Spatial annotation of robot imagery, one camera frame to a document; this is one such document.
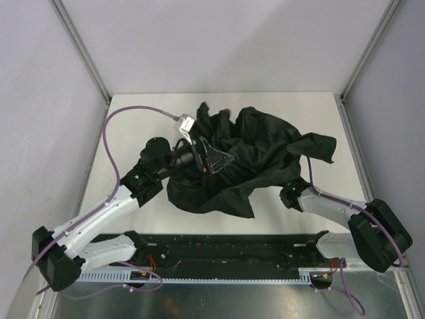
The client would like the right aluminium frame post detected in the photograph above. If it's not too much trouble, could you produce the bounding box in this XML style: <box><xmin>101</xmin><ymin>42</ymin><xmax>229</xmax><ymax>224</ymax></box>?
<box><xmin>340</xmin><ymin>0</ymin><xmax>404</xmax><ymax>100</ymax></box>

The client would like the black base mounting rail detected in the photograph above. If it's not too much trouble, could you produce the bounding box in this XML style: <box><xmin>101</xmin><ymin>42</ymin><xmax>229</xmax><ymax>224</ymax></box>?
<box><xmin>82</xmin><ymin>233</ymin><xmax>348</xmax><ymax>280</ymax></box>

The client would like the left aluminium frame post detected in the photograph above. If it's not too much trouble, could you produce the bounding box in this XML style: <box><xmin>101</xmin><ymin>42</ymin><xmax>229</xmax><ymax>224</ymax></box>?
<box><xmin>48</xmin><ymin>0</ymin><xmax>112</xmax><ymax>104</ymax></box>

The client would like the aluminium frame post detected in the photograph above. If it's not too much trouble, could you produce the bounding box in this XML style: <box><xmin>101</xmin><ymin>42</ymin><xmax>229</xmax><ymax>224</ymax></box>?
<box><xmin>48</xmin><ymin>0</ymin><xmax>112</xmax><ymax>104</ymax></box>
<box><xmin>340</xmin><ymin>0</ymin><xmax>404</xmax><ymax>100</ymax></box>

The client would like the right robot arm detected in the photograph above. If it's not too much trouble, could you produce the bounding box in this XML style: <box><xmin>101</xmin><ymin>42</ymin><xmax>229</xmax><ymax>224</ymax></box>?
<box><xmin>280</xmin><ymin>177</ymin><xmax>413</xmax><ymax>273</ymax></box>

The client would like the black folding umbrella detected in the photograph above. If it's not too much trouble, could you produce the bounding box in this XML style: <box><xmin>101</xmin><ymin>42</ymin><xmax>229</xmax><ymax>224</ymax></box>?
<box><xmin>167</xmin><ymin>103</ymin><xmax>337</xmax><ymax>219</ymax></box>

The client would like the grey slotted cable duct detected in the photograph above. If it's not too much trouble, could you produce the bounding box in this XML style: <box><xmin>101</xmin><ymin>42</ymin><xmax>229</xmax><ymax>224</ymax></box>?
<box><xmin>76</xmin><ymin>268</ymin><xmax>319</xmax><ymax>284</ymax></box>

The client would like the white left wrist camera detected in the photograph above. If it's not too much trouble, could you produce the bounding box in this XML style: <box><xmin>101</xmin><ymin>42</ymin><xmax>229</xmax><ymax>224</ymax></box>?
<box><xmin>178</xmin><ymin>114</ymin><xmax>195</xmax><ymax>145</ymax></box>

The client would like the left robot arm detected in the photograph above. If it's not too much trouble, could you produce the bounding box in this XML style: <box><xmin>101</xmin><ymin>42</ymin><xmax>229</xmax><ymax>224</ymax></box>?
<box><xmin>31</xmin><ymin>137</ymin><xmax>234</xmax><ymax>292</ymax></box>

